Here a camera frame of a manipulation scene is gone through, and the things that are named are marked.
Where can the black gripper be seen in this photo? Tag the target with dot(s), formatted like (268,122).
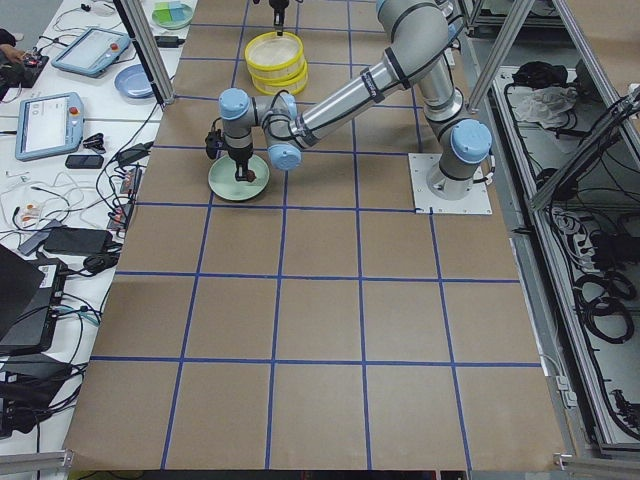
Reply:
(239,156)
(277,7)

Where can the yellow steamer basket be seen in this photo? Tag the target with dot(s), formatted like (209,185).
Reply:
(294,84)
(273,56)

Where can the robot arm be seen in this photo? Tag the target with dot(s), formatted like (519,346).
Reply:
(419,35)

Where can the green bowl with sponges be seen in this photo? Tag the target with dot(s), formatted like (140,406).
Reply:
(172,15)

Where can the black power adapter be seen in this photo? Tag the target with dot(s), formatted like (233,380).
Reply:
(167,41)

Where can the blue plate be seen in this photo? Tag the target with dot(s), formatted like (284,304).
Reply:
(132,82)

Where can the black phone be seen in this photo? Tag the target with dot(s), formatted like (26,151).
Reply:
(84,161)

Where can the teach pendant far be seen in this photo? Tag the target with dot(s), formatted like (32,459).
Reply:
(92,52)

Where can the teach pendant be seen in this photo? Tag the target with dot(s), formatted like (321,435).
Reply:
(49,126)
(92,52)

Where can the teach pendant near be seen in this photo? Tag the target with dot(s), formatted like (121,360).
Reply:
(49,126)

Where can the black laptop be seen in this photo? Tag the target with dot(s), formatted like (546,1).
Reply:
(30,291)

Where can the aluminium frame post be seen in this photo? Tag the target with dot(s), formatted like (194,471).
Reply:
(137,27)

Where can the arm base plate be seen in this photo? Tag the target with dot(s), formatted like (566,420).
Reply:
(434,193)

